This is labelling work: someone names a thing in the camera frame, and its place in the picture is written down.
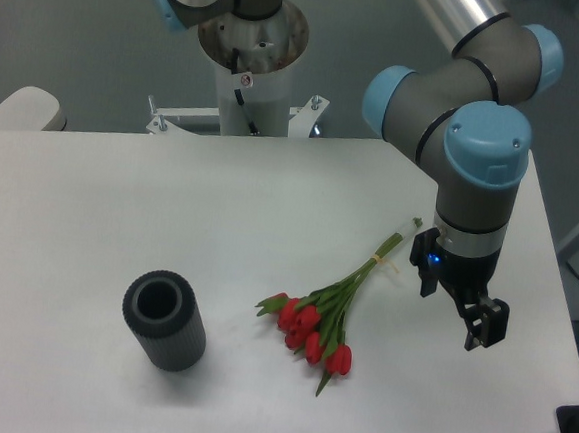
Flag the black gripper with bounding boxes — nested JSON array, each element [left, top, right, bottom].
[[409, 228, 510, 351]]

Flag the white metal base bracket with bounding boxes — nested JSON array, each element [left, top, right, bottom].
[[145, 94, 331, 138]]

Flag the red tulip bouquet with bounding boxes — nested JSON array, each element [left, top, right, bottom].
[[255, 217, 423, 395]]

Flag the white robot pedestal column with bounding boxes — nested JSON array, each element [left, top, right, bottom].
[[197, 0, 309, 138]]

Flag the dark grey ribbed vase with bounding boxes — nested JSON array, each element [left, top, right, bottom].
[[122, 270, 207, 372]]

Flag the white chair seat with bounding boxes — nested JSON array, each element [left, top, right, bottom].
[[0, 86, 68, 132]]

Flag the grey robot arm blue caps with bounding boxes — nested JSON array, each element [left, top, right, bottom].
[[154, 0, 564, 349]]

